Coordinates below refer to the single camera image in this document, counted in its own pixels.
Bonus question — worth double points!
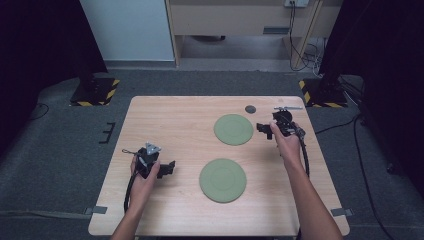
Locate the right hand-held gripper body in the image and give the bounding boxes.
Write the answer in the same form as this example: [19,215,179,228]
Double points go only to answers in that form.
[271,105,306,138]

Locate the grey tape piece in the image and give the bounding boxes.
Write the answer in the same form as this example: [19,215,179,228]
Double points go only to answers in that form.
[83,205,109,216]
[330,207,355,218]

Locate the grey power strip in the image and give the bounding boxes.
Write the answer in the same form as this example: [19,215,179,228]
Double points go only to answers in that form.
[283,0,311,9]

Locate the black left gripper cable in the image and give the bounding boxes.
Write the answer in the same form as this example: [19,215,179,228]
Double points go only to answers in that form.
[121,148,140,214]

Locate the person's right hand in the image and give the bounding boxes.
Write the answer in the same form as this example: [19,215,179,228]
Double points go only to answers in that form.
[269,120,303,168]

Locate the thin black floor cable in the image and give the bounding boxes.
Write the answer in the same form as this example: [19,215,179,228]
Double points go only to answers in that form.
[27,102,51,122]

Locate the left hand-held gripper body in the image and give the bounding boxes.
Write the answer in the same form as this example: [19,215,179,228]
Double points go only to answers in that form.
[134,141,163,180]

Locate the beige wooden cabinet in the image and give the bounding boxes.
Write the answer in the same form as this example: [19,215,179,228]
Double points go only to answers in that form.
[165,0,344,70]

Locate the green round plate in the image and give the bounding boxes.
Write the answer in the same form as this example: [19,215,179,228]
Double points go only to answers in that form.
[198,157,248,204]
[213,113,255,147]

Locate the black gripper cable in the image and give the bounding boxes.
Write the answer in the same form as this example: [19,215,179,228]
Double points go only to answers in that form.
[293,126,311,178]
[121,148,140,214]

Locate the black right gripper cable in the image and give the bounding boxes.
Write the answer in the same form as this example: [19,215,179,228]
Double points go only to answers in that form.
[293,126,311,178]

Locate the black yellow-striped stand base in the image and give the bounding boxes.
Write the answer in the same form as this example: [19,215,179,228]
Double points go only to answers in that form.
[69,77,121,107]
[298,78,349,109]

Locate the black hanging cables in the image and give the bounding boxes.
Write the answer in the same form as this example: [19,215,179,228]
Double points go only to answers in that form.
[287,1,326,73]

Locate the black curtain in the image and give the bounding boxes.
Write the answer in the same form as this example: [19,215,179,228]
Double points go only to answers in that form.
[0,0,109,158]
[318,0,424,198]

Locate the white panel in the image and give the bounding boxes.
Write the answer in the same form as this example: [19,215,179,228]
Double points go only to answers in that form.
[79,0,176,62]

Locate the person's left hand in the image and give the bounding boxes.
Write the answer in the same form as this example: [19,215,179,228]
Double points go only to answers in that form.
[128,155,161,212]

